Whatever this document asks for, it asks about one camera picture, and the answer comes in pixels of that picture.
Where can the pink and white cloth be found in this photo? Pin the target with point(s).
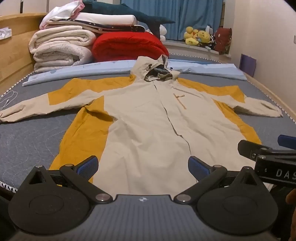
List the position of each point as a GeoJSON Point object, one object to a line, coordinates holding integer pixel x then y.
{"type": "Point", "coordinates": [62, 10]}

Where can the beige and yellow hooded jacket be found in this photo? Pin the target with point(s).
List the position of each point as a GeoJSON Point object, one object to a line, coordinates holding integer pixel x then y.
{"type": "Point", "coordinates": [143, 129]}

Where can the dark teal shark plush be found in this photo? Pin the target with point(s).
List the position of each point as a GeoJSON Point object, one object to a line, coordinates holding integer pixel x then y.
{"type": "Point", "coordinates": [129, 10]}

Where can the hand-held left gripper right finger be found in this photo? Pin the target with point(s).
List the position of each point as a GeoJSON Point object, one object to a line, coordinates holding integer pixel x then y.
{"type": "Point", "coordinates": [196, 166]}

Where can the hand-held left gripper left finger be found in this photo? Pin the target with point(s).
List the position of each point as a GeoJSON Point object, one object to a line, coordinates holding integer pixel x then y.
{"type": "Point", "coordinates": [89, 166]}

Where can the dark red bag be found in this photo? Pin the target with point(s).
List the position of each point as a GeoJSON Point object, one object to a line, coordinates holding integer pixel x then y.
{"type": "Point", "coordinates": [223, 40]}

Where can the crumpled clear plastic wrap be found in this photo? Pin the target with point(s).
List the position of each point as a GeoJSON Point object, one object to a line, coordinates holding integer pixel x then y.
{"type": "Point", "coordinates": [5, 32]}

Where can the red folded blanket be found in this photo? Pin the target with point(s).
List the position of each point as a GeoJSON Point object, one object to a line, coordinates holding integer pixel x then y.
{"type": "Point", "coordinates": [129, 46]}

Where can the white window sill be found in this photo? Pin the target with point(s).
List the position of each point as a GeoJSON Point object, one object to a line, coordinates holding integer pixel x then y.
{"type": "Point", "coordinates": [175, 44]}

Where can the navy star-print sheet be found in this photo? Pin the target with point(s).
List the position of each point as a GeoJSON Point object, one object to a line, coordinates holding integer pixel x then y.
{"type": "Point", "coordinates": [115, 27]}

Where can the yellow round plush toy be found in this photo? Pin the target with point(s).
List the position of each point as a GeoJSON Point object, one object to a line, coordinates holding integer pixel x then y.
{"type": "Point", "coordinates": [204, 36]}

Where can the yellow duck plush toy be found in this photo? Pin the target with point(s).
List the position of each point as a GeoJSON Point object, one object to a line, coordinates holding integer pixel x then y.
{"type": "Point", "coordinates": [190, 34]}

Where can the wooden bed frame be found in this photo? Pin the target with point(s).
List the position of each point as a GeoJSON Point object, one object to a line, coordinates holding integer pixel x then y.
{"type": "Point", "coordinates": [13, 58]}

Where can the purple box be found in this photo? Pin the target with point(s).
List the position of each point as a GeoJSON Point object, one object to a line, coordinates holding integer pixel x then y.
{"type": "Point", "coordinates": [248, 66]}

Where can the light blue folded sheet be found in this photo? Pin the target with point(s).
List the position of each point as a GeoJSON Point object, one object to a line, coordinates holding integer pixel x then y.
{"type": "Point", "coordinates": [69, 71]}

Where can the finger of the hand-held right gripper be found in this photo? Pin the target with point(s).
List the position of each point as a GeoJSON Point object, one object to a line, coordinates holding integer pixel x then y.
{"type": "Point", "coordinates": [288, 141]}
{"type": "Point", "coordinates": [248, 148]}

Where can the folded white fleece blanket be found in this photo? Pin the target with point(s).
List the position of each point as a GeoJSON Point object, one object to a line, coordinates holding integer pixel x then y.
{"type": "Point", "coordinates": [57, 58]}
{"type": "Point", "coordinates": [62, 37]}

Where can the white folded duvet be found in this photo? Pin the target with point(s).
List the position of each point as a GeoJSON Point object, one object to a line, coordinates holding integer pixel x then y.
{"type": "Point", "coordinates": [104, 19]}

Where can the blue curtain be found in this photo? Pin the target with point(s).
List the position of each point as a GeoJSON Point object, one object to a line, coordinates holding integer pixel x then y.
{"type": "Point", "coordinates": [185, 14]}

